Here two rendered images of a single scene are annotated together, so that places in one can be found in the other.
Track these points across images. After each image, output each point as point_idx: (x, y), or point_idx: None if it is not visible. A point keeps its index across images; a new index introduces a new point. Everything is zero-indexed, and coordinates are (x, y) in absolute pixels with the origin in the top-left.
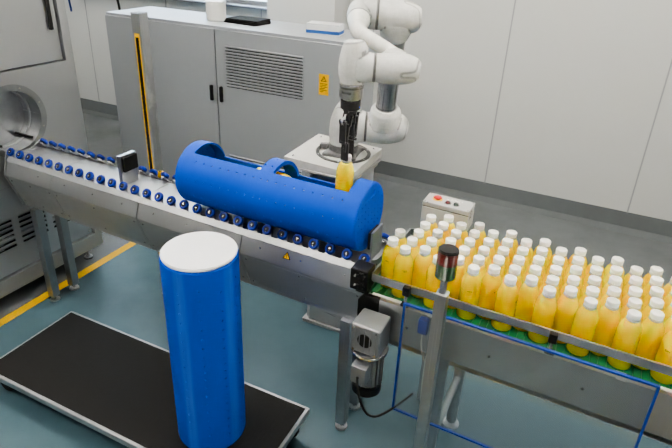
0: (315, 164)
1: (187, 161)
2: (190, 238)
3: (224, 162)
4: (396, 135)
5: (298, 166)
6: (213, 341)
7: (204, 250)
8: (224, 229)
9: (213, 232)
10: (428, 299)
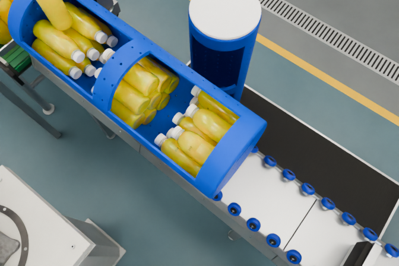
0: (46, 204)
1: (250, 113)
2: (234, 27)
3: (196, 81)
4: None
5: (73, 225)
6: None
7: (219, 6)
8: None
9: (212, 34)
10: None
